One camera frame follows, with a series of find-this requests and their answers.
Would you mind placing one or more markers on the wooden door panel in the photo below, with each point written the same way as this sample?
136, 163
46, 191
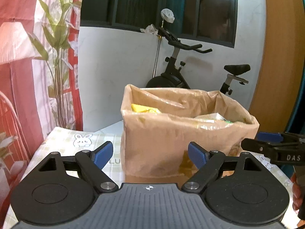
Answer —
281, 70

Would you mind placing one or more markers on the cardboard box with plastic liner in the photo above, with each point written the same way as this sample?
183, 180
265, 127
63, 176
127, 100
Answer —
154, 146

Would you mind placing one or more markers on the red patterned curtain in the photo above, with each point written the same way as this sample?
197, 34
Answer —
39, 81

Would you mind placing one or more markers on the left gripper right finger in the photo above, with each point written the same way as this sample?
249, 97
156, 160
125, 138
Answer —
208, 165

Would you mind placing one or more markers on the yellow snack bag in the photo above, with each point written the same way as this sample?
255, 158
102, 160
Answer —
136, 108

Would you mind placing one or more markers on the dark window frame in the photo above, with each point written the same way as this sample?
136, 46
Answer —
213, 21

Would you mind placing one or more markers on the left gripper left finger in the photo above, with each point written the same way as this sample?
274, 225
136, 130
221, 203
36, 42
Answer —
91, 164

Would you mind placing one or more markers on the black exercise bike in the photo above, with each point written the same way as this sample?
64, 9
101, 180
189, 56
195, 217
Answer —
189, 64

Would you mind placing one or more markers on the white wafer pack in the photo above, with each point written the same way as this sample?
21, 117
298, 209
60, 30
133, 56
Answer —
212, 118

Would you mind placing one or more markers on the green plaid tablecloth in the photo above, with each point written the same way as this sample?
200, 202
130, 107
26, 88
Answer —
64, 141

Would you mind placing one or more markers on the right hand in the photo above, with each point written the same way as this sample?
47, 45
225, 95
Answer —
297, 194

